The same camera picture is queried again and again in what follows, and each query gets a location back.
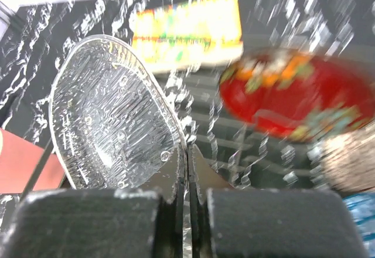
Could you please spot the brown patterned bowl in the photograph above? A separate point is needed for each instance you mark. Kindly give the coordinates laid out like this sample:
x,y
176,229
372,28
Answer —
x,y
346,160

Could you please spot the red floral plate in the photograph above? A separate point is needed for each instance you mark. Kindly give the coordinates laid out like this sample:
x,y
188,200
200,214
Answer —
x,y
298,96

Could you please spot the orange green book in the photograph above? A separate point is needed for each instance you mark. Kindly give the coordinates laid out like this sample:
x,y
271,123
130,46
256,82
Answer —
x,y
204,32

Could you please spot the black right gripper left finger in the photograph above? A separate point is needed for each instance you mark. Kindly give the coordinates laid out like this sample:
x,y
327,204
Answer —
x,y
142,222

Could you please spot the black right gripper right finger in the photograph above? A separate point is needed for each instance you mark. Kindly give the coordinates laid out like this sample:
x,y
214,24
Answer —
x,y
228,222

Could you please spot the wire dish rack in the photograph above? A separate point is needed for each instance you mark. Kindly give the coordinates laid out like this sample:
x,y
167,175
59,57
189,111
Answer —
x,y
246,158

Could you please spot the blue patterned bowl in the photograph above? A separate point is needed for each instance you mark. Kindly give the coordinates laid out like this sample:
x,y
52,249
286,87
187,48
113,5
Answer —
x,y
361,207

